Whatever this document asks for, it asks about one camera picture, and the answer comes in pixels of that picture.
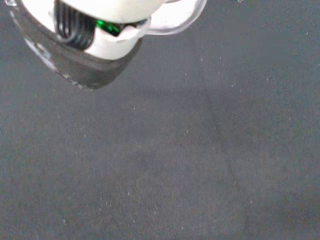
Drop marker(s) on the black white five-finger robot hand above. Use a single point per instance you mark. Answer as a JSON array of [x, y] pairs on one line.
[[112, 45]]

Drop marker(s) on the black bench cloth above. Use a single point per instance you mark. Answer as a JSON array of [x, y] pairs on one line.
[[175, 150]]

